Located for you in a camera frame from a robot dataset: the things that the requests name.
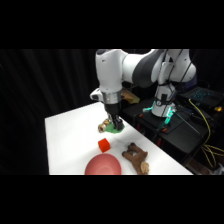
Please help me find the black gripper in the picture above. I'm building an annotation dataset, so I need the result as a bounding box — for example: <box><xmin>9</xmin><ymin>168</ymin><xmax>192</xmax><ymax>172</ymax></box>
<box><xmin>103</xmin><ymin>100</ymin><xmax>125</xmax><ymax>131</ymax></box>

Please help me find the green triangle block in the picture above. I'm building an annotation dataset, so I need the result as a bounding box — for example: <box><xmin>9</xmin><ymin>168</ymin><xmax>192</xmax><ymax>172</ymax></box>
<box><xmin>105</xmin><ymin>122</ymin><xmax>126</xmax><ymax>135</ymax></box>

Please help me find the pink bowl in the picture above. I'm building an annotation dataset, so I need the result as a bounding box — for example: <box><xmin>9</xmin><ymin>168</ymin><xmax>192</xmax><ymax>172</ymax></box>
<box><xmin>84</xmin><ymin>152</ymin><xmax>123</xmax><ymax>176</ymax></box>

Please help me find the small tan plush toy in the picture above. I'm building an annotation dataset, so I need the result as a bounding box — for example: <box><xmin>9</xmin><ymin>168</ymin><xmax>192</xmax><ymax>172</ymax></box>
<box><xmin>96</xmin><ymin>118</ymin><xmax>111</xmax><ymax>134</ymax></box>

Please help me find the red cube block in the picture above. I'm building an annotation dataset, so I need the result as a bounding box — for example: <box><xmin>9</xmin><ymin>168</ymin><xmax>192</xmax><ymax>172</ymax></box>
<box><xmin>97</xmin><ymin>137</ymin><xmax>111</xmax><ymax>153</ymax></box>

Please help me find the large brown plush toy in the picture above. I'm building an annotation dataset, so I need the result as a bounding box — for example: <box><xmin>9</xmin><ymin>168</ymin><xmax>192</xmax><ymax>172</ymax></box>
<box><xmin>121</xmin><ymin>142</ymin><xmax>150</xmax><ymax>176</ymax></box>

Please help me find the black robot stand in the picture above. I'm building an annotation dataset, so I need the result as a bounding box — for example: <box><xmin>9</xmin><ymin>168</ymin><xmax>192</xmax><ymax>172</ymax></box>
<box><xmin>122</xmin><ymin>97</ymin><xmax>224</xmax><ymax>166</ymax></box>

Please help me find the black curtain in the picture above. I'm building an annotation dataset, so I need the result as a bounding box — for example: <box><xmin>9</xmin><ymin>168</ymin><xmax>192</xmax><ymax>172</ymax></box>
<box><xmin>0</xmin><ymin>49</ymin><xmax>224</xmax><ymax>176</ymax></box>

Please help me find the black laptop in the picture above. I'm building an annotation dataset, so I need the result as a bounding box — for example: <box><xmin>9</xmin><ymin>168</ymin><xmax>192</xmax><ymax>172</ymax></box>
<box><xmin>179</xmin><ymin>85</ymin><xmax>224</xmax><ymax>108</ymax></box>

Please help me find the yellowish wrist camera mount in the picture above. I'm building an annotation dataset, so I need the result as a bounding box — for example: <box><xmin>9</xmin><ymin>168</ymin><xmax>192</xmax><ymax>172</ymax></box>
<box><xmin>120</xmin><ymin>87</ymin><xmax>141</xmax><ymax>105</ymax></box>

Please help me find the yellow cable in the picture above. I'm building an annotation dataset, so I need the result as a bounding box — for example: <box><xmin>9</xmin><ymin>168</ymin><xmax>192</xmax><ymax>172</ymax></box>
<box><xmin>187</xmin><ymin>97</ymin><xmax>224</xmax><ymax>169</ymax></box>

